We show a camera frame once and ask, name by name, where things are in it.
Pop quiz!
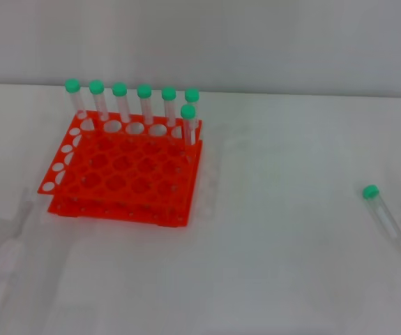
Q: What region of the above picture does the orange test tube rack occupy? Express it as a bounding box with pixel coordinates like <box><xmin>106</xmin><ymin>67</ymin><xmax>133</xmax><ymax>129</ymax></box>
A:
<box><xmin>36</xmin><ymin>110</ymin><xmax>204</xmax><ymax>228</ymax></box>

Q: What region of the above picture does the green-capped clear test tube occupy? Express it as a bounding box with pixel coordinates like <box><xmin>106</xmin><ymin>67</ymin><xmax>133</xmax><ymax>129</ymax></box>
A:
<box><xmin>362</xmin><ymin>184</ymin><xmax>401</xmax><ymax>249</ymax></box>
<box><xmin>184</xmin><ymin>88</ymin><xmax>201</xmax><ymax>123</ymax></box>
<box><xmin>180</xmin><ymin>104</ymin><xmax>198</xmax><ymax>147</ymax></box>
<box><xmin>160</xmin><ymin>86</ymin><xmax>179</xmax><ymax>127</ymax></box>
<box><xmin>63</xmin><ymin>78</ymin><xmax>89</xmax><ymax>119</ymax></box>
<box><xmin>88</xmin><ymin>80</ymin><xmax>110</xmax><ymax>121</ymax></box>
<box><xmin>136</xmin><ymin>84</ymin><xmax>155</xmax><ymax>126</ymax></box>
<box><xmin>112</xmin><ymin>82</ymin><xmax>132</xmax><ymax>124</ymax></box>

